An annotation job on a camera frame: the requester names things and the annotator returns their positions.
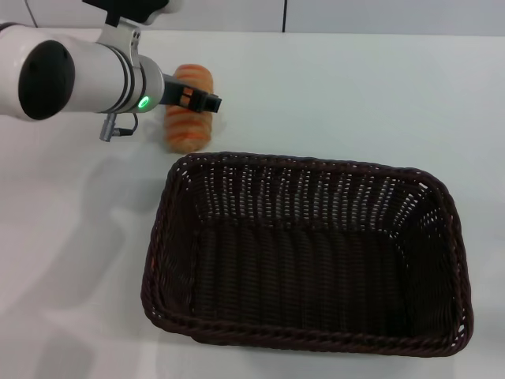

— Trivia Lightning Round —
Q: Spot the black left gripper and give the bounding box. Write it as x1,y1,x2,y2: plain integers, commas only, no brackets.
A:
159,72,223,114

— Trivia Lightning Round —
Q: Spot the dark brown woven basket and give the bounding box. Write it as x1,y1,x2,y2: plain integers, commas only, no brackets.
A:
140,151,474,358

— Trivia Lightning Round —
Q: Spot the orange striped bread roll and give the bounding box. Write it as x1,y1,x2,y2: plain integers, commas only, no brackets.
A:
163,63,215,153

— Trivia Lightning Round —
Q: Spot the grey plug with black cable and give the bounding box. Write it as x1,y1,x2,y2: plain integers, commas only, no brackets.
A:
98,112,139,141

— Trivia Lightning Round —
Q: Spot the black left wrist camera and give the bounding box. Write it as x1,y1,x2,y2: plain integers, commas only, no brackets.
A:
81,0,185,28

